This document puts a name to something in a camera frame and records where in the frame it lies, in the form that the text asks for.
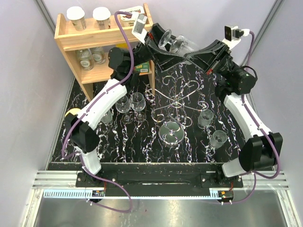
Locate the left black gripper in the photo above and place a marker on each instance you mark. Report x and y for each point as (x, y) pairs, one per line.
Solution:
(164, 61)

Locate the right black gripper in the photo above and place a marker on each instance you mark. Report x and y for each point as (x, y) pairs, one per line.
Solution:
(206, 60)

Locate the ribbed goblet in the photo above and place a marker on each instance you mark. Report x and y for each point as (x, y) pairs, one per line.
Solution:
(107, 118)
(205, 118)
(179, 45)
(217, 139)

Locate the chrome wine glass rack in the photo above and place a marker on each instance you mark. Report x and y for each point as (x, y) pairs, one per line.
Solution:
(173, 116)

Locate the round yellow wooden coaster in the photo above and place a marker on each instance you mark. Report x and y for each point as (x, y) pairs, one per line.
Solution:
(73, 111)

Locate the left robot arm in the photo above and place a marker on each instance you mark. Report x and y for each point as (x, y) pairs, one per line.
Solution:
(81, 125)

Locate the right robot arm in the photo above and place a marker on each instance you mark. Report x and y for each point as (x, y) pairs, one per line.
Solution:
(262, 147)

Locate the clear stemmed wine glass right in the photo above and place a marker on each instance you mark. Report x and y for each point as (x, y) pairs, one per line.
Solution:
(138, 105)

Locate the clear stemmed wine glass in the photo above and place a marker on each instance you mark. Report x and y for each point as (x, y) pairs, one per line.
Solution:
(138, 105)
(123, 106)

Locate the clear stemmed wine glass left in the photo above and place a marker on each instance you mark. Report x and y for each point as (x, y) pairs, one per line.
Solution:
(123, 106)

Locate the green Scrub Daddy box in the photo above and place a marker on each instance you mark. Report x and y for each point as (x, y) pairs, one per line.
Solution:
(143, 67)

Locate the right clear glass bottle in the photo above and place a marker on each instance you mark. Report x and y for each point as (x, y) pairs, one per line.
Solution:
(98, 55)

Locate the clear glass bottle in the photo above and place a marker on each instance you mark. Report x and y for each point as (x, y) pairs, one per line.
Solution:
(84, 58)
(98, 55)

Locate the right white lidded cup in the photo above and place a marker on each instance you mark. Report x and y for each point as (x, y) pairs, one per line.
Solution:
(102, 17)

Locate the white lidded cup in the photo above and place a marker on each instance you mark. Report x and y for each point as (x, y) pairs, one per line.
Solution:
(102, 17)
(76, 15)

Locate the wooden two-tier shelf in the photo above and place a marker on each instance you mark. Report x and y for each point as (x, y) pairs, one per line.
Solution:
(69, 40)

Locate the left clear glass bottle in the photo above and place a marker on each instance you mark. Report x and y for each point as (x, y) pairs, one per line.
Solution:
(84, 58)

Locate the left white lidded cup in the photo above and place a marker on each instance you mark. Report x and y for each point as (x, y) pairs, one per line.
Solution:
(76, 15)

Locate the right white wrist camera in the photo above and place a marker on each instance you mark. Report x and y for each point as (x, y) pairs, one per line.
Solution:
(233, 35)

